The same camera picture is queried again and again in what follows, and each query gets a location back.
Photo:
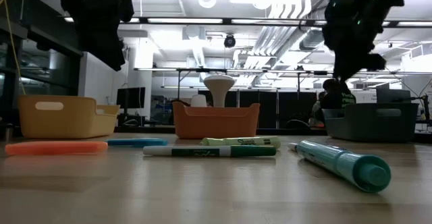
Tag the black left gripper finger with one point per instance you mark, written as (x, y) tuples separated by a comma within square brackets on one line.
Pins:
[(114, 55)]

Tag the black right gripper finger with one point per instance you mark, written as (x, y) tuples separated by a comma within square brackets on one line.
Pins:
[(347, 67)]

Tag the teal highlighter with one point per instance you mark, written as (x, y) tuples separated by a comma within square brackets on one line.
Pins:
[(337, 165)]

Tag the orange highlighter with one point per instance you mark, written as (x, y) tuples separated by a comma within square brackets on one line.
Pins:
[(55, 148)]

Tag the pale yellow Sharpie highlighter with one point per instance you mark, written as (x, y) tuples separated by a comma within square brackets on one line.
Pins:
[(243, 142)]

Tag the green Expo marker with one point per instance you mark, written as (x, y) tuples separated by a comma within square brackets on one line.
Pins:
[(209, 151)]

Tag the person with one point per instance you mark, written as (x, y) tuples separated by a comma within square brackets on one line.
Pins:
[(334, 97), (315, 112)]

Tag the black computer monitor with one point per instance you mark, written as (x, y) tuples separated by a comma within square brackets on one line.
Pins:
[(131, 97)]

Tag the dark teal plastic bin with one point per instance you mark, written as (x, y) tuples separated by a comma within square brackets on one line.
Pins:
[(371, 126)]

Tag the yellow plastic bin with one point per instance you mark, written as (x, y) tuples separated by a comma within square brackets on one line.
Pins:
[(67, 119)]

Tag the small blue highlighter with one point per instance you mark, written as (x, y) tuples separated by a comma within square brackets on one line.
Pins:
[(136, 142)]

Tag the white mushroom table lamp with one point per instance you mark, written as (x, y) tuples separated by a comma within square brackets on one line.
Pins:
[(219, 85)]

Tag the orange plastic bin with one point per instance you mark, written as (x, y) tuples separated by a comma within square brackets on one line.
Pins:
[(216, 122)]

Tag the black ceiling camera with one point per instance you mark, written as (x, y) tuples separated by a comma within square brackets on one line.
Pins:
[(229, 41)]

